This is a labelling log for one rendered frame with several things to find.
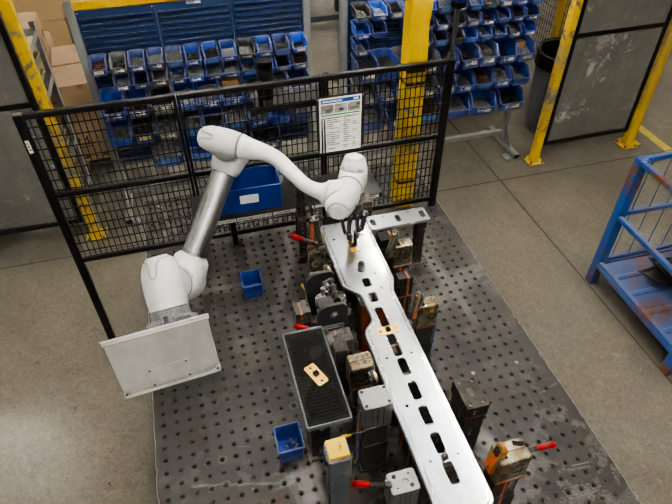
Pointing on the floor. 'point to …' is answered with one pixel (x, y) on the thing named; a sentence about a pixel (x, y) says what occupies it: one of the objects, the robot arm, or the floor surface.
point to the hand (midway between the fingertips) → (352, 238)
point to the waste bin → (547, 50)
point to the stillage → (640, 260)
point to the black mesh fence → (211, 155)
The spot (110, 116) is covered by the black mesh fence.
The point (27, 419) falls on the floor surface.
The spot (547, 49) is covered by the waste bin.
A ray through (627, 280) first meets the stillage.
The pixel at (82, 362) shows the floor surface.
